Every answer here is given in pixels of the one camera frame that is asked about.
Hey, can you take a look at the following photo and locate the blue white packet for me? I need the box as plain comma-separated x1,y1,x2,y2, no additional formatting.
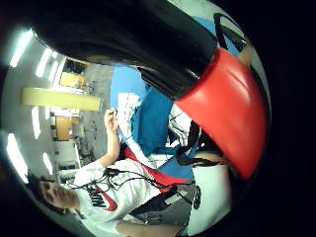
117,92,142,133

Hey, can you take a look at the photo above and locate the black strap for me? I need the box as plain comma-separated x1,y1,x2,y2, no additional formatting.
175,121,229,168

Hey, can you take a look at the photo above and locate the red white cloth bag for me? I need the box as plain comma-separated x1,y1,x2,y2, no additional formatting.
122,147,191,194

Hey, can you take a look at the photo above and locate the wooden door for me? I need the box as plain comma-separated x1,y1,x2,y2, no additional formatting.
54,116,80,142

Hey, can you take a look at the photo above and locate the the person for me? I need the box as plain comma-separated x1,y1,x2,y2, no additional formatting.
28,108,198,237

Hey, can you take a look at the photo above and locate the black chair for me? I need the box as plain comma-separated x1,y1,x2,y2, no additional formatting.
212,12,248,53

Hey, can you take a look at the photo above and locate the black cable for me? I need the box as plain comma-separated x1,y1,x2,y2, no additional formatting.
70,167,201,210

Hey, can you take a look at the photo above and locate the blue table mat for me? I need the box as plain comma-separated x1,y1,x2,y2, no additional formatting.
110,16,240,182

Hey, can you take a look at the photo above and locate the black bottle with red cap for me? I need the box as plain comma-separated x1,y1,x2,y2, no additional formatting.
33,0,268,182

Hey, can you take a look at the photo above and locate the group of ceiling strip lamps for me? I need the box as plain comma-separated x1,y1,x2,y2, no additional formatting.
6,29,60,184

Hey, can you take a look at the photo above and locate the yellow ceiling beam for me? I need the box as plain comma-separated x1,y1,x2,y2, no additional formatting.
21,87,103,112

